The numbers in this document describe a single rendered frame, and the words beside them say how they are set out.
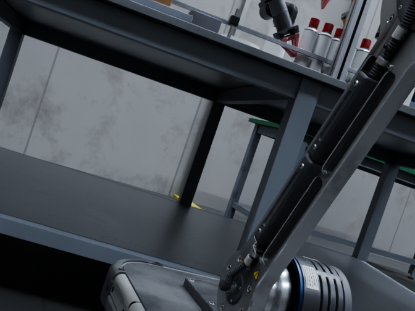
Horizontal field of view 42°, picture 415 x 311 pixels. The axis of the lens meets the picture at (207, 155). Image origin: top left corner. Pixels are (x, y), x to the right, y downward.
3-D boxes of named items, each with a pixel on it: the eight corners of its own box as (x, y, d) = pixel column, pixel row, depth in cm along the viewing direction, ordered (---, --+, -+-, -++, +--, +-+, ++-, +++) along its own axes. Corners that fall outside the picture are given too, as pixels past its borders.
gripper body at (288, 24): (290, 33, 190) (283, 13, 189) (300, 29, 180) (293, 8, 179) (273, 39, 189) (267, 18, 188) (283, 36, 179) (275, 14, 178)
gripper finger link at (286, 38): (299, 54, 190) (290, 29, 189) (306, 53, 183) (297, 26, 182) (281, 61, 190) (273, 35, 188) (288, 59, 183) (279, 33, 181)
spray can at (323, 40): (316, 82, 190) (335, 28, 189) (318, 81, 185) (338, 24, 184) (302, 78, 190) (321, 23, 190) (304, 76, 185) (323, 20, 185)
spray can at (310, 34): (297, 77, 191) (317, 22, 190) (306, 78, 186) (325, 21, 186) (286, 71, 188) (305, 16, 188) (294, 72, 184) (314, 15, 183)
